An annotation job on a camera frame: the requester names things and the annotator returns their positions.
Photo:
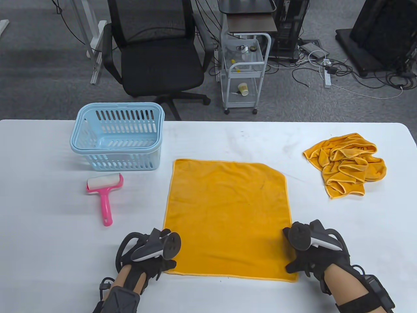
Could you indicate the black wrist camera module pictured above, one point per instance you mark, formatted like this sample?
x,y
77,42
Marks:
x,y
120,300
379,291

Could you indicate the grey power adapter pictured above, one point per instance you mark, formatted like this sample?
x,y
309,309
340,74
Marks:
x,y
309,49

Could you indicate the pink lint roller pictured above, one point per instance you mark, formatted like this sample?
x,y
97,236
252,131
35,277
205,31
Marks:
x,y
106,205

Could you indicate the black computer tower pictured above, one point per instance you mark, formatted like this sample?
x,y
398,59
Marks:
x,y
290,29

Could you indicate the black power adapter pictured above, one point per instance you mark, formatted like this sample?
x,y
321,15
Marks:
x,y
332,69

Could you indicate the person's left hand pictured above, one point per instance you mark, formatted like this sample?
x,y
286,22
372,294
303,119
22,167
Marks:
x,y
159,265

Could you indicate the black side table top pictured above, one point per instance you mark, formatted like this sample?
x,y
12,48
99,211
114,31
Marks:
x,y
244,5

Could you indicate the white utility cart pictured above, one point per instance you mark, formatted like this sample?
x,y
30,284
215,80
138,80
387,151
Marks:
x,y
244,97

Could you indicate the paper cup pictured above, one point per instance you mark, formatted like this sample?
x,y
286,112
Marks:
x,y
243,88

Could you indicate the brown board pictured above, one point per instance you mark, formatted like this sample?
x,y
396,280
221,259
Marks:
x,y
251,23

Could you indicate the yellow square towel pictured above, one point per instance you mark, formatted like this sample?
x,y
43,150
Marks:
x,y
352,163
228,212

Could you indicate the person's right hand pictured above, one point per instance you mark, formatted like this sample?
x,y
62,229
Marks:
x,y
312,260

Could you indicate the light blue plastic basket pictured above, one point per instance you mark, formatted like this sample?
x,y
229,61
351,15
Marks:
x,y
136,105

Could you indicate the person's right forearm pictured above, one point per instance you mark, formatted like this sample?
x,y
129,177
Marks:
x,y
345,287

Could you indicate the white desk leg frame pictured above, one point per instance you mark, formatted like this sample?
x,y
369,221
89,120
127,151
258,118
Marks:
x,y
99,39

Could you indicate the white power strip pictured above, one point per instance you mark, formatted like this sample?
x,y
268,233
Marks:
x,y
327,80

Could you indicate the black office chair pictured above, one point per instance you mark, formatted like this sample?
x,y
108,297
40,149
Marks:
x,y
163,68

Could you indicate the black display stand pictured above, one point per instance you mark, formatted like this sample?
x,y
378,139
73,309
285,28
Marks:
x,y
384,32

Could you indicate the grey tracking controller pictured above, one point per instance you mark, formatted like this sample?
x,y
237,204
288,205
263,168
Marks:
x,y
298,236
171,244

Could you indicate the white desk foot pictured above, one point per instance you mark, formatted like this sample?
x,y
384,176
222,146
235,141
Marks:
x,y
3,26

